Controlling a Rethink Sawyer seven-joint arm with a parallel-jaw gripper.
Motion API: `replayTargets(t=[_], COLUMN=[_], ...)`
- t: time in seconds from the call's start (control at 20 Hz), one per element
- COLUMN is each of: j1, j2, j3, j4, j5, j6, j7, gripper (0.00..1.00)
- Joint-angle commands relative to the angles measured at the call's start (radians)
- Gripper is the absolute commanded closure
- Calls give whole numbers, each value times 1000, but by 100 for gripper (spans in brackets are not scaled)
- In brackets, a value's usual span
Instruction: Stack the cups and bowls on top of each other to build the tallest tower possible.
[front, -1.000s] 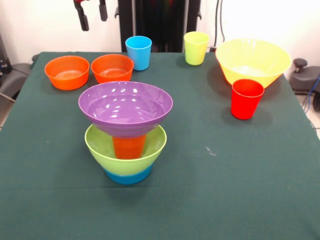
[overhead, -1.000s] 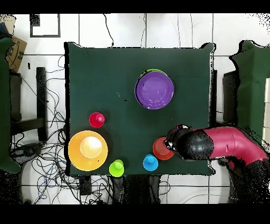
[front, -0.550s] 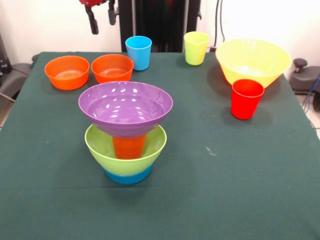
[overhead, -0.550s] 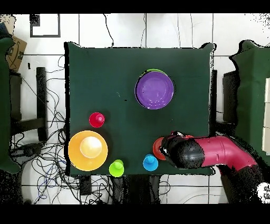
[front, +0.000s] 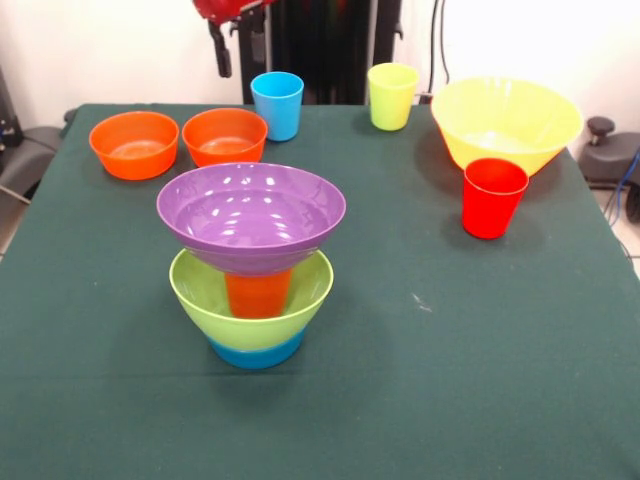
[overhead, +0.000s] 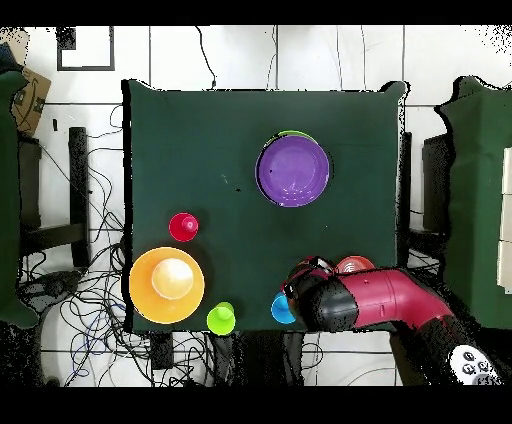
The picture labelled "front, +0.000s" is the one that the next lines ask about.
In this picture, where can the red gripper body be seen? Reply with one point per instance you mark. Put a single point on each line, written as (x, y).
(225, 7)

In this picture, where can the orange bowl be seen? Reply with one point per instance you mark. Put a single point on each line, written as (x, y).
(134, 145)
(225, 137)

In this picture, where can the green bowl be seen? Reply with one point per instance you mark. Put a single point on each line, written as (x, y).
(310, 300)

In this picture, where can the purple bowl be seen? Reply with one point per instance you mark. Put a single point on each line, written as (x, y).
(250, 215)

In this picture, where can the dark grey chair base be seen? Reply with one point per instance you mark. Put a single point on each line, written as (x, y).
(30, 155)

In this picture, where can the dark green tablecloth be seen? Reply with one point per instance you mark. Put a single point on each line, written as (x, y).
(320, 415)

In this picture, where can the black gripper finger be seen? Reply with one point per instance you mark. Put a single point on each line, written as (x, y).
(257, 35)
(221, 50)

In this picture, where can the blue cup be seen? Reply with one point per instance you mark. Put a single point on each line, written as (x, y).
(277, 105)

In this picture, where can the large yellow bowl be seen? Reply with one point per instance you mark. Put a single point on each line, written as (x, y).
(505, 120)

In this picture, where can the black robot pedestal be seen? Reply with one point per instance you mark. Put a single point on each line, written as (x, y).
(325, 40)

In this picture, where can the blue bowl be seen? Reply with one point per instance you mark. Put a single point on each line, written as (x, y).
(255, 357)

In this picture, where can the lime green cup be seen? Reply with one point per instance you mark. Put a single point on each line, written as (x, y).
(392, 100)

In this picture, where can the black chair base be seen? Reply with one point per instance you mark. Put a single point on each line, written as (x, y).
(605, 155)

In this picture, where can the orange cup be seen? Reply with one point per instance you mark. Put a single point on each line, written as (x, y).
(257, 297)

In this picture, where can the red cup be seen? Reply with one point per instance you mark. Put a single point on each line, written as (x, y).
(492, 200)

